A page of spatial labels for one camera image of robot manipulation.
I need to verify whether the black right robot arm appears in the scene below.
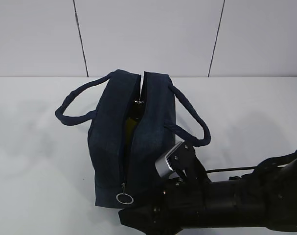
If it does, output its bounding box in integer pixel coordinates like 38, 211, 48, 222
118, 142, 297, 235

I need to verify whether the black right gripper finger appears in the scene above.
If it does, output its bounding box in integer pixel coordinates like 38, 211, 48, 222
118, 204, 158, 232

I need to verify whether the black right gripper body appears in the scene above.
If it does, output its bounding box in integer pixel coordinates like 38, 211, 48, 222
150, 178, 236, 232

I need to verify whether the navy blue lunch bag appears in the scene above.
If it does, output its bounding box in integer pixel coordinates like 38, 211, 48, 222
55, 70, 211, 209

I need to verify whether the black camera cable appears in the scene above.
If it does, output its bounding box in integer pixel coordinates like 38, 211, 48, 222
204, 166, 259, 173

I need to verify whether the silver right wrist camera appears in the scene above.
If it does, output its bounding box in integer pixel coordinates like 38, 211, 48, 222
155, 141, 211, 187

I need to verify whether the green cucumber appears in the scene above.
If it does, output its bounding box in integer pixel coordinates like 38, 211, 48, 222
125, 100, 145, 145

